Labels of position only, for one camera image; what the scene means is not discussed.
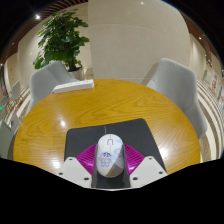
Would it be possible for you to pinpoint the small light grey chair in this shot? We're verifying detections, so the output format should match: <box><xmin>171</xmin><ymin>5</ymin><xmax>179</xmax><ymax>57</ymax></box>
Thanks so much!
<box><xmin>8</xmin><ymin>79</ymin><xmax>23</xmax><ymax>103</ymax></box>

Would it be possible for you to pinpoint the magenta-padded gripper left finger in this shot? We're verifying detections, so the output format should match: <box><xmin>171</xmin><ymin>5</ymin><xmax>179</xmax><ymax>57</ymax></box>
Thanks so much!
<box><xmin>56</xmin><ymin>143</ymin><xmax>100</xmax><ymax>189</ymax></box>

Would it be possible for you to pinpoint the white cartoon-print computer mouse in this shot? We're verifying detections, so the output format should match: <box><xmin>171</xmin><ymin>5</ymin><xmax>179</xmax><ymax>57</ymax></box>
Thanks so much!
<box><xmin>96</xmin><ymin>133</ymin><xmax>125</xmax><ymax>178</ymax></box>

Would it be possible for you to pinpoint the grey upholstered chair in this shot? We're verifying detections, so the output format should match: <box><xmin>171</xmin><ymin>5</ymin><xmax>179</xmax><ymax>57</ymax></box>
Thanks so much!
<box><xmin>146</xmin><ymin>57</ymin><xmax>208</xmax><ymax>140</ymax></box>
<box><xmin>25</xmin><ymin>60</ymin><xmax>79</xmax><ymax>116</ymax></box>

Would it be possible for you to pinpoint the white power strip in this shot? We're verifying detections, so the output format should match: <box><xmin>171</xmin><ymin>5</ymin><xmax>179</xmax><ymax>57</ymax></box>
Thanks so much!
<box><xmin>52</xmin><ymin>79</ymin><xmax>95</xmax><ymax>95</ymax></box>

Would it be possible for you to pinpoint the grey armchair with dark side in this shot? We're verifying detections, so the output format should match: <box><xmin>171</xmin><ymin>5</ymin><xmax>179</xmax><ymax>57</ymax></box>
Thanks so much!
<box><xmin>0</xmin><ymin>114</ymin><xmax>21</xmax><ymax>159</ymax></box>

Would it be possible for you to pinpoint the black mouse pad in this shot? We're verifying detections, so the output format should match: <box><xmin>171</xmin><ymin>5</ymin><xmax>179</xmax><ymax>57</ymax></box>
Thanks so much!
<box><xmin>63</xmin><ymin>118</ymin><xmax>167</xmax><ymax>175</ymax></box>

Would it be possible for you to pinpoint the large green potted plant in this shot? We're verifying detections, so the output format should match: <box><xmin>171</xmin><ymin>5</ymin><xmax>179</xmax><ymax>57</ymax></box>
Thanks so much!
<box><xmin>32</xmin><ymin>9</ymin><xmax>90</xmax><ymax>81</ymax></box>

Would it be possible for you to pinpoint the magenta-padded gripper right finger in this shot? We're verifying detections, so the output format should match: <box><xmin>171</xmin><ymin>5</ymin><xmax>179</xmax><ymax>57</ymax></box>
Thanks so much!
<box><xmin>122</xmin><ymin>143</ymin><xmax>168</xmax><ymax>189</ymax></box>

